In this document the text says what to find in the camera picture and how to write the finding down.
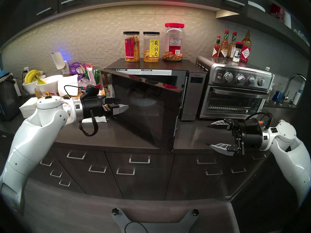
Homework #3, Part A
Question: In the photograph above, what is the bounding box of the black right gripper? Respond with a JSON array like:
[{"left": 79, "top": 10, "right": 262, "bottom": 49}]
[{"left": 207, "top": 118, "right": 264, "bottom": 156}]

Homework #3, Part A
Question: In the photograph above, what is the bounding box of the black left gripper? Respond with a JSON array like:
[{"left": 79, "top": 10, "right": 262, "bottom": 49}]
[{"left": 81, "top": 94, "right": 130, "bottom": 119}]

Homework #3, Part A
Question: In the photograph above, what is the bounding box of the black glass microwave door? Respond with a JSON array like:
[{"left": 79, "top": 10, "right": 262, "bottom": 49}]
[{"left": 101, "top": 69, "right": 184, "bottom": 153}]

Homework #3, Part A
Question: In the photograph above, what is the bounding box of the red cup with sachets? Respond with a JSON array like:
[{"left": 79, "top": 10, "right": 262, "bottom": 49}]
[{"left": 81, "top": 64, "right": 101, "bottom": 90}]

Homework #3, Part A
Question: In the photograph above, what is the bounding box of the white crumpled paper bag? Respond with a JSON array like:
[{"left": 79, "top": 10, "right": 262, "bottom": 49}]
[{"left": 57, "top": 74, "right": 79, "bottom": 97}]

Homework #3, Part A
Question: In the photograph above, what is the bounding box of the stainless steel toaster oven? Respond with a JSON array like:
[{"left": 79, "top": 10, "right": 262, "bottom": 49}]
[{"left": 196, "top": 56, "right": 275, "bottom": 120}]

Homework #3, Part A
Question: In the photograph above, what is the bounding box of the snack jar with red label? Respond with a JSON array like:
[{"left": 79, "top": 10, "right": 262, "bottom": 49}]
[{"left": 123, "top": 32, "right": 141, "bottom": 62}]

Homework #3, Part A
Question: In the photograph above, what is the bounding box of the clear soap pump bottle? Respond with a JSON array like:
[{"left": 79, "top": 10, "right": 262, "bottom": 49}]
[{"left": 265, "top": 86, "right": 274, "bottom": 105}]

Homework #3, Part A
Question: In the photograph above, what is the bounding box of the snack jar with yellow label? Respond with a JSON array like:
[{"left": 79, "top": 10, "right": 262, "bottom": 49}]
[{"left": 143, "top": 32, "right": 160, "bottom": 63}]

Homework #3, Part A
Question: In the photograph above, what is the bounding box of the large white bowl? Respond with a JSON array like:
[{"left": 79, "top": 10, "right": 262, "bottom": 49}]
[{"left": 36, "top": 75, "right": 63, "bottom": 94}]

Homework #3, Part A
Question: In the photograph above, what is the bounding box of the chrome sink faucet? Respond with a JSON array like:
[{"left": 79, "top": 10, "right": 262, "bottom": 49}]
[{"left": 279, "top": 74, "right": 307, "bottom": 105}]

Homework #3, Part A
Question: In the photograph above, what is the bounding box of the white dish soap bottle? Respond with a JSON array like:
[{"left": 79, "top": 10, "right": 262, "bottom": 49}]
[{"left": 293, "top": 82, "right": 306, "bottom": 105}]

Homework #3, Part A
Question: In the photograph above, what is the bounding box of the clear jar with red lid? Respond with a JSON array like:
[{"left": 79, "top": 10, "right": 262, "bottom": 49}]
[{"left": 163, "top": 23, "right": 184, "bottom": 62}]

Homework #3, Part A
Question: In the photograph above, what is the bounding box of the small red hot sauce bottle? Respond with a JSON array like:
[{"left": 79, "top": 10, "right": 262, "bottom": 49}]
[{"left": 212, "top": 36, "right": 221, "bottom": 58}]

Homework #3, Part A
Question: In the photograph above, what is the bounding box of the brown sauce bottle red cap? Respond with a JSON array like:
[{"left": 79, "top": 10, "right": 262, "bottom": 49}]
[{"left": 218, "top": 30, "right": 230, "bottom": 59}]

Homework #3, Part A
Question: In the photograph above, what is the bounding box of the large Tabasco sauce bottle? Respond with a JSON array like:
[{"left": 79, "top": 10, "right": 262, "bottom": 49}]
[{"left": 239, "top": 30, "right": 252, "bottom": 63}]

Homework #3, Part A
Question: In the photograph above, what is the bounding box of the white napkin stack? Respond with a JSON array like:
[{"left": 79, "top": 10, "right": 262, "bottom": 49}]
[{"left": 19, "top": 97, "right": 39, "bottom": 118}]

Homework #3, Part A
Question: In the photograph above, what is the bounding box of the small white bowl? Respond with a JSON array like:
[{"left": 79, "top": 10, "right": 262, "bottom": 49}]
[{"left": 22, "top": 75, "right": 46, "bottom": 94}]

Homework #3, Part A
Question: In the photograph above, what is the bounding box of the dark lower cabinet unit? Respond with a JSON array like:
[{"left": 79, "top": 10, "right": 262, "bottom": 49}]
[{"left": 0, "top": 132, "right": 275, "bottom": 201}]

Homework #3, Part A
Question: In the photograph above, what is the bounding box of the yellow banana bunch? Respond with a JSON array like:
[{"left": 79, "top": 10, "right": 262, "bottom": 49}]
[{"left": 24, "top": 70, "right": 47, "bottom": 85}]

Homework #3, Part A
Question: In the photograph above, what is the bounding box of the sauce bottle with green neck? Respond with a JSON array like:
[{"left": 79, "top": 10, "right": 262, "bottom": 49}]
[{"left": 227, "top": 32, "right": 237, "bottom": 60}]

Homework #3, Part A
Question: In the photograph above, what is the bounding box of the row of clear glasses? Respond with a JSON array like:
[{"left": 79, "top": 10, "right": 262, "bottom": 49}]
[{"left": 293, "top": 29, "right": 310, "bottom": 47}]

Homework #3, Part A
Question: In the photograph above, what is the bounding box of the white paper cup stack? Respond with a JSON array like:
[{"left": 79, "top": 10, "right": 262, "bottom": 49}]
[{"left": 283, "top": 10, "right": 292, "bottom": 29}]

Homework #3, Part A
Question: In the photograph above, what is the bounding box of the stack of white plates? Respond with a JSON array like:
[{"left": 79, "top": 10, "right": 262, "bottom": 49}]
[{"left": 248, "top": 0, "right": 266, "bottom": 12}]

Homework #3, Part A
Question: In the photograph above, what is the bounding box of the stack of red cups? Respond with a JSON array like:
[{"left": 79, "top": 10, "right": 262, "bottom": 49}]
[{"left": 270, "top": 3, "right": 285, "bottom": 23}]

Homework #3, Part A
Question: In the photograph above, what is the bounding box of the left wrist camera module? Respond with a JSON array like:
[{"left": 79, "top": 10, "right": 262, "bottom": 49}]
[{"left": 64, "top": 84, "right": 100, "bottom": 100}]

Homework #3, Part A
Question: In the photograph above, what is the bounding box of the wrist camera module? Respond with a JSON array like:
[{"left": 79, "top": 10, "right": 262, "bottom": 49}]
[
  {"left": 64, "top": 84, "right": 100, "bottom": 100},
  {"left": 244, "top": 112, "right": 274, "bottom": 132}
]

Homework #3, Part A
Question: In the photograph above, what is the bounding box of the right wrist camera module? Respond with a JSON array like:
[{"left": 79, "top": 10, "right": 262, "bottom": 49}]
[{"left": 244, "top": 112, "right": 274, "bottom": 132}]

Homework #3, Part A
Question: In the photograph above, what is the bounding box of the black left wrist cable loop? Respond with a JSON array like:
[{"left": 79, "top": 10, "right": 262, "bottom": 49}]
[{"left": 78, "top": 110, "right": 99, "bottom": 137}]

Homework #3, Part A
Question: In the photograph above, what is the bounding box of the white wall plug-in device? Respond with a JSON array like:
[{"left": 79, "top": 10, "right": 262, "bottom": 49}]
[{"left": 51, "top": 52, "right": 66, "bottom": 70}]

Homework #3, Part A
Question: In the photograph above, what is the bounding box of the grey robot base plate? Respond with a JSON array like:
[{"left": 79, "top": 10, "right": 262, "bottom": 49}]
[{"left": 112, "top": 208, "right": 199, "bottom": 233}]

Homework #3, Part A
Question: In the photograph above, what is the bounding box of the black cable on base plate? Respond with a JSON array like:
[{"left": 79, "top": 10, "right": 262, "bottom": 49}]
[{"left": 124, "top": 222, "right": 148, "bottom": 233}]

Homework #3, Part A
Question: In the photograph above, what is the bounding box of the dark wall shelf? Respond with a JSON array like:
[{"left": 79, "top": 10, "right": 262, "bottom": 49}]
[{"left": 216, "top": 3, "right": 310, "bottom": 58}]

